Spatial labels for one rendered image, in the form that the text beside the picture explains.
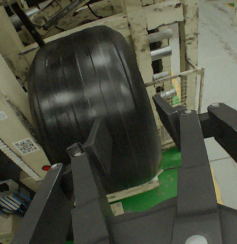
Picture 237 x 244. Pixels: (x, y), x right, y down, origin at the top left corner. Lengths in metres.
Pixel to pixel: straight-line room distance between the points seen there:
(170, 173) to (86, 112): 1.51
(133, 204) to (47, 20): 1.52
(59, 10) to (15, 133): 0.52
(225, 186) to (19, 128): 1.66
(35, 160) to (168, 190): 1.29
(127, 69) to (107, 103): 0.10
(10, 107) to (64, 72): 0.22
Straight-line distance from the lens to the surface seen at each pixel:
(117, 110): 0.43
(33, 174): 0.92
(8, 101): 0.61
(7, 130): 0.69
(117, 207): 1.79
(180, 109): 0.16
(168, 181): 1.84
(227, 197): 1.84
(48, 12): 0.89
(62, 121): 0.45
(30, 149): 0.75
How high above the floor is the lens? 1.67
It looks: 46 degrees down
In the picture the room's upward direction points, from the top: 19 degrees counter-clockwise
